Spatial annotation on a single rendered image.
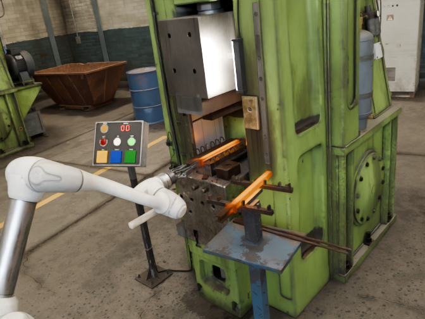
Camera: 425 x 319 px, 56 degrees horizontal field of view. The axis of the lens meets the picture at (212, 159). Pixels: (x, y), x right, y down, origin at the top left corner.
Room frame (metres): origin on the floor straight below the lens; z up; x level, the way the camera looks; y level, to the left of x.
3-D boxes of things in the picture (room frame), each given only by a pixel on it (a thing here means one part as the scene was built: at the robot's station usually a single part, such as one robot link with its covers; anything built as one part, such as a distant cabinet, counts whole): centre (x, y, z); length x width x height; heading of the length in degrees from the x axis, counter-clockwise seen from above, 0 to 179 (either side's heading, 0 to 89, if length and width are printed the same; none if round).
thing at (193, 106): (2.28, -0.06, 1.32); 0.42 x 0.20 x 0.10; 135
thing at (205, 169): (2.28, -0.06, 0.96); 0.42 x 0.20 x 0.09; 135
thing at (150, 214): (2.31, 0.40, 0.62); 0.44 x 0.05 x 0.05; 135
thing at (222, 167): (2.05, -0.08, 0.95); 0.12 x 0.08 x 0.06; 135
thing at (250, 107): (2.00, -0.23, 1.27); 0.09 x 0.02 x 0.17; 45
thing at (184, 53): (2.25, -0.09, 1.56); 0.42 x 0.39 x 0.40; 135
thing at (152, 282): (2.47, 0.54, 0.05); 0.22 x 0.22 x 0.09; 45
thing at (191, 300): (2.10, 0.12, 0.01); 0.58 x 0.39 x 0.01; 45
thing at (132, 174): (2.46, 0.54, 0.54); 0.04 x 0.04 x 1.08; 45
